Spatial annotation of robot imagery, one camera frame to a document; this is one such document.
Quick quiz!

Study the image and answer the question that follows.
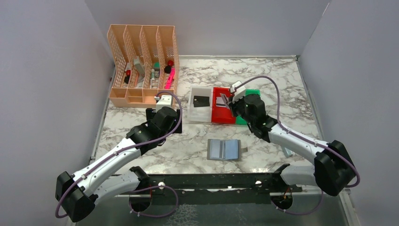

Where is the white magnetic stripe card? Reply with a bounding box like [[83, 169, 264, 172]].
[[221, 93, 231, 110]]

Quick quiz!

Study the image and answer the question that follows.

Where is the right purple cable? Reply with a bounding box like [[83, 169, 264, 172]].
[[237, 75, 361, 216]]

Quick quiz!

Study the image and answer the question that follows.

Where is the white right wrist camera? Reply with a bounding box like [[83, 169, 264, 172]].
[[230, 81, 246, 103]]

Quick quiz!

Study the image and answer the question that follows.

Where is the purple cable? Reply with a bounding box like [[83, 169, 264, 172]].
[[55, 91, 183, 219], [237, 75, 361, 216]]

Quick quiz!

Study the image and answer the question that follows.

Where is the red black stamp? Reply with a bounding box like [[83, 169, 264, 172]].
[[164, 60, 174, 74]]

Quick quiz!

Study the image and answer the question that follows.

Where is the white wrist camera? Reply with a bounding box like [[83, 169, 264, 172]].
[[230, 81, 246, 103], [155, 95, 173, 111]]

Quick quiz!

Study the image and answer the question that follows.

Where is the peach plastic desk organizer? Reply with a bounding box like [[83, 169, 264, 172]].
[[107, 24, 180, 108]]

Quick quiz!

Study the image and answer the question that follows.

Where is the black card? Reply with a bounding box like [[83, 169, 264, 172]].
[[193, 96, 210, 107]]

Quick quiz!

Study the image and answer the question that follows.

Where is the grey metal card holder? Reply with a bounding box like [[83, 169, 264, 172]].
[[207, 139, 248, 161]]

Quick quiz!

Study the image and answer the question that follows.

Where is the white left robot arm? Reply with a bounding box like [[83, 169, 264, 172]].
[[55, 106, 183, 222]]

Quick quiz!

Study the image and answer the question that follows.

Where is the grey box in organizer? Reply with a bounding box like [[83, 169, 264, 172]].
[[133, 56, 145, 76]]

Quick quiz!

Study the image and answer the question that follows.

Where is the pink highlighter pen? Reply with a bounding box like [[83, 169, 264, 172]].
[[165, 67, 176, 89]]

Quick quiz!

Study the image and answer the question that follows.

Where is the white plastic bin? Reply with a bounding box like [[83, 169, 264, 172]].
[[187, 86, 213, 123]]

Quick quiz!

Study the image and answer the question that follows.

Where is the black mounting rail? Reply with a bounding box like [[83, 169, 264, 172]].
[[114, 173, 302, 209]]

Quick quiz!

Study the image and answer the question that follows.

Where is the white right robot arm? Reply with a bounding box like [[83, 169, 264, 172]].
[[222, 94, 358, 196]]

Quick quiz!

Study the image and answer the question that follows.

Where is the red plastic bin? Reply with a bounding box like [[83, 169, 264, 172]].
[[211, 87, 236, 124]]

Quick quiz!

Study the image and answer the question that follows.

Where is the green capped bottle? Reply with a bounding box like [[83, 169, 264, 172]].
[[153, 62, 160, 78]]

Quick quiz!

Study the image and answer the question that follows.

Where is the green plastic bin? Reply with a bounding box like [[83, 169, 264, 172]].
[[235, 89, 261, 125]]

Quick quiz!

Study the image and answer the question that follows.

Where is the white striped card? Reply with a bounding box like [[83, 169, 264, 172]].
[[215, 97, 226, 107]]

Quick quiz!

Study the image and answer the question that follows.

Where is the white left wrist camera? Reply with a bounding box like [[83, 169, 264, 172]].
[[155, 95, 173, 111]]

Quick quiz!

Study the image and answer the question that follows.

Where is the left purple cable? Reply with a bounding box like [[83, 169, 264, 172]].
[[55, 91, 183, 219]]

